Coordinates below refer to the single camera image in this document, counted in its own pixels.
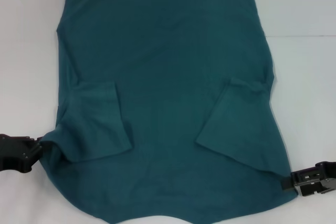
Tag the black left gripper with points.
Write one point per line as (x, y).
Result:
(13, 153)

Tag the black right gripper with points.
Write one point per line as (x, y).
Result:
(326, 178)

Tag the teal blue shirt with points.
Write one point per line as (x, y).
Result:
(168, 51)

